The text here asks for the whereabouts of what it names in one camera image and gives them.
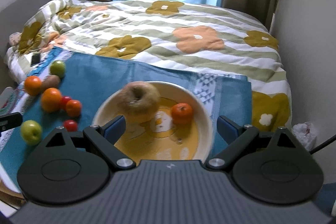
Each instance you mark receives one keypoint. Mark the black phone on duvet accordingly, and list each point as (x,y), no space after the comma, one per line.
(35,59)

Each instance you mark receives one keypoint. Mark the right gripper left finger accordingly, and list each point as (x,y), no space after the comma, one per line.
(100,141)

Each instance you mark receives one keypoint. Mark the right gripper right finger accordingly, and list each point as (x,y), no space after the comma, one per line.
(238,139)

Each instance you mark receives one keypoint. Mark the white plastic bag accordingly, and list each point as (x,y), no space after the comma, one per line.
(306,133)

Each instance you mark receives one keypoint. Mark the cream bowl yellow print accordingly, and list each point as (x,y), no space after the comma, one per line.
(155,136)

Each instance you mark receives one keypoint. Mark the dark green apple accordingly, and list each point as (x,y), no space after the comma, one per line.
(58,68)

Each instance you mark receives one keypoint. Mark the large orange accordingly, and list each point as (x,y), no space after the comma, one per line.
(32,85)
(50,100)

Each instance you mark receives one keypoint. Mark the light green apple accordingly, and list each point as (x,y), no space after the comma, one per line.
(31,132)

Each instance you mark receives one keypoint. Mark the brown kiwi with sticker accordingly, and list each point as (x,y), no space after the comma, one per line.
(51,81)

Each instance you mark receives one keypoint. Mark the blue patterned cloth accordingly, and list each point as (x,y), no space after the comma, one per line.
(92,79)

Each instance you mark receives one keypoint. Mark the large brownish apple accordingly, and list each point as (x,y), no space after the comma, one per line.
(138,98)

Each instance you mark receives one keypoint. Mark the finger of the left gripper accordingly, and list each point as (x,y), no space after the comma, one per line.
(10,121)

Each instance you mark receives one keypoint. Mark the cherry tomato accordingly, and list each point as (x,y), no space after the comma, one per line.
(70,125)
(64,101)

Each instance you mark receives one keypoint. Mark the floral striped duvet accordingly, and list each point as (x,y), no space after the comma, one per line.
(167,34)

